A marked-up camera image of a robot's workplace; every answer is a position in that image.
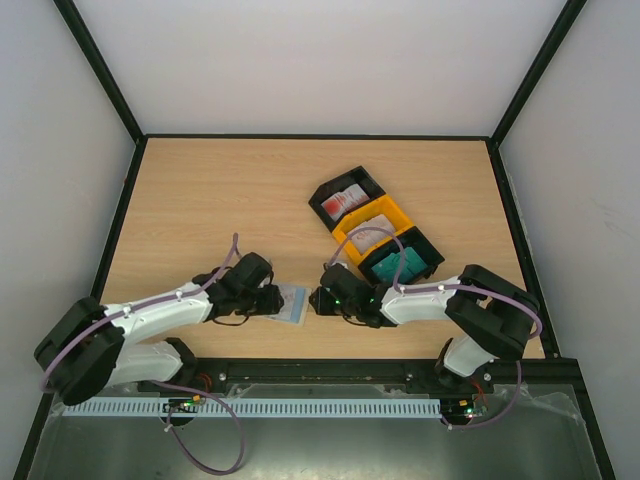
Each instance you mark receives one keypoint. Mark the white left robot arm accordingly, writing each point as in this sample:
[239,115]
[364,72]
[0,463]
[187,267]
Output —
[95,346]

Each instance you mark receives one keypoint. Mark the yellow middle bin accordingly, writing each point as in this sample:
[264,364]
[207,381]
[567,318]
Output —
[382,205]

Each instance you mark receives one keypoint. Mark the red patterned white card stack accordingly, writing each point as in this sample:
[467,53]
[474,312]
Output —
[344,201]

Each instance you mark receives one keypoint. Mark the white slotted cable duct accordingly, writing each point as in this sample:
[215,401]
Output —
[134,407]

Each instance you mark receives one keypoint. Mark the black bin with teal cards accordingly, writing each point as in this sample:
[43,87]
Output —
[419,259]

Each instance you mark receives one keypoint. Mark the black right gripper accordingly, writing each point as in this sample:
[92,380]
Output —
[323,301]

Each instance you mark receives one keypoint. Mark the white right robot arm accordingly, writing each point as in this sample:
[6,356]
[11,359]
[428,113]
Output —
[497,317]

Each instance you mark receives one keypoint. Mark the pink patterned white card stack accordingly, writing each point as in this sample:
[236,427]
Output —
[371,232]

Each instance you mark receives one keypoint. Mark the black bin with red cards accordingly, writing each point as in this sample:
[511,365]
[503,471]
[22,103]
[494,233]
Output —
[358,175]

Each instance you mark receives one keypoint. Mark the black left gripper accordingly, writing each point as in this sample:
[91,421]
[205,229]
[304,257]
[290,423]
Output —
[270,305]

